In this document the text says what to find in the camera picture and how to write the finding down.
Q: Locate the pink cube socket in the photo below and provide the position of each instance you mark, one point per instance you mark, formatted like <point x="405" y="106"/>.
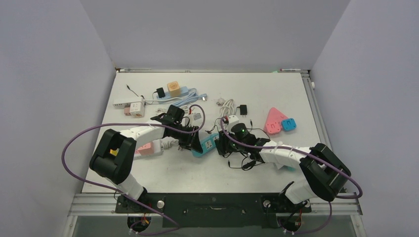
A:
<point x="145" y="150"/>

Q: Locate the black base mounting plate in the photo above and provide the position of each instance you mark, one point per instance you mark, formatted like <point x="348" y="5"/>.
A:
<point x="225" y="210"/>

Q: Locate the teal power strip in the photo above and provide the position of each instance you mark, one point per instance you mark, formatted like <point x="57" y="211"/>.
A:
<point x="207" y="144"/>

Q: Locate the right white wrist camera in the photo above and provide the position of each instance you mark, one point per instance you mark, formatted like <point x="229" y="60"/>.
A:
<point x="232" y="120"/>

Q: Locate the white cube adapter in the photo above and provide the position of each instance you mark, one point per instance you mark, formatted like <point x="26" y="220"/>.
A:
<point x="137" y="109"/>

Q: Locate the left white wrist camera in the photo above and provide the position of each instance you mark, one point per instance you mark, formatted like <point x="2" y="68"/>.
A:
<point x="194" y="116"/>

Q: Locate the white long power strip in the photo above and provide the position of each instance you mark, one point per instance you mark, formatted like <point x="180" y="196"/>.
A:
<point x="121" y="103"/>

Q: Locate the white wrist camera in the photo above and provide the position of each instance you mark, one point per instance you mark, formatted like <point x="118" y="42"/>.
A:
<point x="194" y="116"/>
<point x="232" y="120"/>

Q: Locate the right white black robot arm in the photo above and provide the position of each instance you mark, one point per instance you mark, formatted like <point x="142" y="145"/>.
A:
<point x="324" y="173"/>

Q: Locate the blue white small adapter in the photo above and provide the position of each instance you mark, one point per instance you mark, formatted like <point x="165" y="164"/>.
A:
<point x="284" y="167"/>

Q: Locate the large black power adapter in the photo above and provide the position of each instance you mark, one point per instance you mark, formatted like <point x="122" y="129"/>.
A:
<point x="223" y="144"/>

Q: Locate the blue square plug adapter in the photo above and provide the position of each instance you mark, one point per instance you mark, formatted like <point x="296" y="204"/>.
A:
<point x="288" y="124"/>

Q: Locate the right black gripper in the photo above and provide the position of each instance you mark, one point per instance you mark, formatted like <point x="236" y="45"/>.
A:
<point x="233" y="149"/>

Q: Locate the small black charger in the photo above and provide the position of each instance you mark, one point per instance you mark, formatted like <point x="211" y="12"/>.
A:
<point x="243" y="110"/>
<point x="160" y="92"/>

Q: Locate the pink triangular socket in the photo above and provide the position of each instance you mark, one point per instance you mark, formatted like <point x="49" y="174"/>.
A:
<point x="273" y="123"/>

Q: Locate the light blue power strip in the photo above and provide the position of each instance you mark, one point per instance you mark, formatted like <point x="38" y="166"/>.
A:
<point x="183" y="92"/>

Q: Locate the orange cube socket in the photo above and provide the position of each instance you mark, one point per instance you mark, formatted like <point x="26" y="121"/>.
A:
<point x="174" y="89"/>

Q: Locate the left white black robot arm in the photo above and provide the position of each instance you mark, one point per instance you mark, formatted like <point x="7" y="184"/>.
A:
<point x="114" y="154"/>

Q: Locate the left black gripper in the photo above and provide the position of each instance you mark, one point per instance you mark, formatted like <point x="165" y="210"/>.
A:
<point x="190" y="142"/>

